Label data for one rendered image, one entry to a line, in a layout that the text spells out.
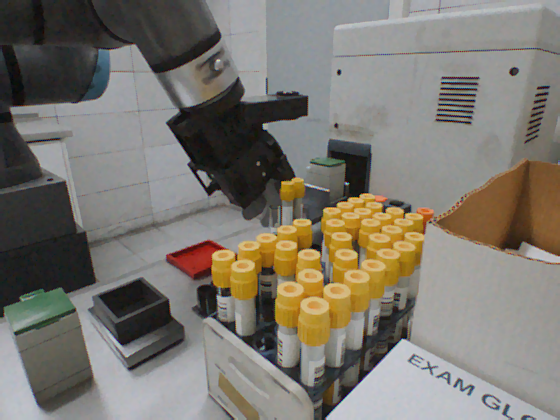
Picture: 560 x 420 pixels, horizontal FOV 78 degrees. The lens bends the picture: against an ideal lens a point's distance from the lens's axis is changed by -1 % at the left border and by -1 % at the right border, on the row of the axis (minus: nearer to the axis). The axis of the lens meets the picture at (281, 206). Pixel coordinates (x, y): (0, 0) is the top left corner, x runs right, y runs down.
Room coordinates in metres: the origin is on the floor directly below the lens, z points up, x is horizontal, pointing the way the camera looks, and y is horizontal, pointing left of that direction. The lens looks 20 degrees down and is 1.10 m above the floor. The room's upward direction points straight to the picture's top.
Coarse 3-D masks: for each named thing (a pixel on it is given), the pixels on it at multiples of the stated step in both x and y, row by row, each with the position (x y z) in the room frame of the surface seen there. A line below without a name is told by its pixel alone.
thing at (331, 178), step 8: (312, 168) 0.52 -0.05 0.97; (320, 168) 0.51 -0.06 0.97; (328, 168) 0.50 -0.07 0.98; (336, 168) 0.51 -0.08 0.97; (344, 168) 0.52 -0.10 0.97; (312, 176) 0.52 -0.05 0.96; (320, 176) 0.51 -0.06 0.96; (328, 176) 0.50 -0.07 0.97; (336, 176) 0.51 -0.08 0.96; (344, 176) 0.52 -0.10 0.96; (312, 184) 0.52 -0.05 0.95; (320, 184) 0.51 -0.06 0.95; (328, 184) 0.50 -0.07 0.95; (336, 184) 0.51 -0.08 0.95; (336, 192) 0.51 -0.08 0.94
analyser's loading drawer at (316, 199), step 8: (304, 184) 0.52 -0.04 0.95; (344, 184) 0.52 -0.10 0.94; (352, 184) 0.62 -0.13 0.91; (312, 192) 0.51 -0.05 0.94; (320, 192) 0.50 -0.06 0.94; (328, 192) 0.49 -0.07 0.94; (344, 192) 0.52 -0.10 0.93; (352, 192) 0.58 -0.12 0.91; (360, 192) 0.57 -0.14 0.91; (304, 200) 0.52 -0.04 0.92; (312, 200) 0.51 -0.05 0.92; (320, 200) 0.50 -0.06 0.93; (328, 200) 0.49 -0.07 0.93; (336, 200) 0.50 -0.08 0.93; (344, 200) 0.52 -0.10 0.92; (304, 208) 0.45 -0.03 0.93; (312, 208) 0.50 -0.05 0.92; (320, 208) 0.50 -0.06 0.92; (304, 216) 0.45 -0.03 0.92; (312, 216) 0.46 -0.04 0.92; (320, 216) 0.47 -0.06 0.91; (312, 224) 0.46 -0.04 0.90
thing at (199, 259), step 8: (208, 240) 0.45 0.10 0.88; (184, 248) 0.43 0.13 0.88; (192, 248) 0.43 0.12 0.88; (200, 248) 0.44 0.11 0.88; (208, 248) 0.44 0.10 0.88; (216, 248) 0.44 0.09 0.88; (224, 248) 0.43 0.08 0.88; (168, 256) 0.41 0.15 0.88; (176, 256) 0.42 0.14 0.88; (184, 256) 0.42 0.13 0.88; (192, 256) 0.42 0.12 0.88; (200, 256) 0.42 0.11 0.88; (208, 256) 0.42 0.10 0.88; (176, 264) 0.39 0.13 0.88; (184, 264) 0.39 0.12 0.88; (192, 264) 0.40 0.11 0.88; (200, 264) 0.40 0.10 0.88; (208, 264) 0.40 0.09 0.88; (184, 272) 0.38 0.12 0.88; (192, 272) 0.37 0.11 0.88; (200, 272) 0.37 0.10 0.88; (208, 272) 0.38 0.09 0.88
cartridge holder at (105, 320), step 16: (112, 288) 0.29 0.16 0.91; (128, 288) 0.30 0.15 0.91; (144, 288) 0.30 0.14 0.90; (96, 304) 0.27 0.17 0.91; (112, 304) 0.28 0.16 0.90; (128, 304) 0.29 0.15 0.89; (144, 304) 0.29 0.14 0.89; (160, 304) 0.27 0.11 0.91; (96, 320) 0.27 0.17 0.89; (112, 320) 0.24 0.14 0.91; (128, 320) 0.25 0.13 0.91; (144, 320) 0.25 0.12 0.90; (160, 320) 0.26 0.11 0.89; (176, 320) 0.27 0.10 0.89; (112, 336) 0.25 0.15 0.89; (128, 336) 0.24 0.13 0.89; (144, 336) 0.25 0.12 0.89; (160, 336) 0.25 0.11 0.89; (176, 336) 0.26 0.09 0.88; (128, 352) 0.23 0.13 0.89; (144, 352) 0.23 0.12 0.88
